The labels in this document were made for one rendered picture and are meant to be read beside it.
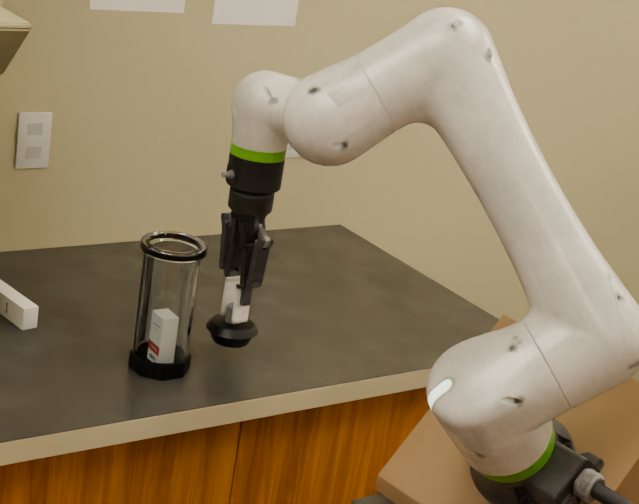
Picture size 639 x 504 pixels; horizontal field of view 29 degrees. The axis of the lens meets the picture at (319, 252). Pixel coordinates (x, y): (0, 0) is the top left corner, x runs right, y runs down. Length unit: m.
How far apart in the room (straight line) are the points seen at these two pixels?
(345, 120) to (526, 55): 1.73
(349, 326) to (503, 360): 0.86
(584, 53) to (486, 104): 1.85
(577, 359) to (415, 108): 0.37
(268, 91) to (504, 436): 0.71
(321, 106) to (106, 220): 1.18
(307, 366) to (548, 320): 0.72
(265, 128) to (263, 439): 0.54
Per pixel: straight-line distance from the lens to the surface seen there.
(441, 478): 1.83
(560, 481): 1.70
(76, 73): 2.54
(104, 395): 2.03
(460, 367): 1.60
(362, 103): 1.56
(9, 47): 1.91
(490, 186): 1.58
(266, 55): 2.75
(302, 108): 1.57
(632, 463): 1.76
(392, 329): 2.43
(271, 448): 2.20
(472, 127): 1.56
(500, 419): 1.58
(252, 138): 2.02
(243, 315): 2.15
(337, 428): 2.27
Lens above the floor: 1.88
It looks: 20 degrees down
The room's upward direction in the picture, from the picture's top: 9 degrees clockwise
